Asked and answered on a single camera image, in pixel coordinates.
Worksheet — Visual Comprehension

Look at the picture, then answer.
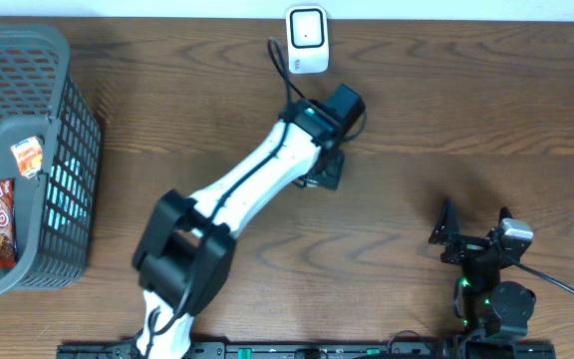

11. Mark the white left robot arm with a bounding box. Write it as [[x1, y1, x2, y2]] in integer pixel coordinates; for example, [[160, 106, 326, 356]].
[[132, 99, 365, 358]]

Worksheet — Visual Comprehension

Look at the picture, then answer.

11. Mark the orange tissue packet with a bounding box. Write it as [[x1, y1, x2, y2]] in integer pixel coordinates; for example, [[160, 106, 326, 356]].
[[11, 136, 43, 179]]

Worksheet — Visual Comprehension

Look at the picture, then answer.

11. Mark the grey plastic basket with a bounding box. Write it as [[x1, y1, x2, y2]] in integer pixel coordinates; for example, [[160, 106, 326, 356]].
[[0, 25, 102, 294]]

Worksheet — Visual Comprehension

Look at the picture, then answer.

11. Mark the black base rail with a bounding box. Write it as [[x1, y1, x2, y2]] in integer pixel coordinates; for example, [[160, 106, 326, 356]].
[[56, 340, 557, 359]]

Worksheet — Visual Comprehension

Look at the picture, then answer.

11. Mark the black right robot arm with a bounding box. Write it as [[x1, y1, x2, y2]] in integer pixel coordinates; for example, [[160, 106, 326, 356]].
[[429, 198, 536, 358]]

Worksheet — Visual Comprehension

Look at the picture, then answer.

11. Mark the teal wet wipes pack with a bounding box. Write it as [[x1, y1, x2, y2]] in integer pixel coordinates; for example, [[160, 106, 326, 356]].
[[47, 159, 89, 229]]

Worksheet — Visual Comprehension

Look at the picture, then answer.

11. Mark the white barcode scanner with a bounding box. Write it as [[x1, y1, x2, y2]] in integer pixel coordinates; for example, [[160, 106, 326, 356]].
[[286, 5, 330, 75]]

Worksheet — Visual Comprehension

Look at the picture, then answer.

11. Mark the red Top chocolate bar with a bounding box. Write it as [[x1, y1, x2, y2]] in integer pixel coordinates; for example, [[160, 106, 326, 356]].
[[0, 179, 17, 269]]

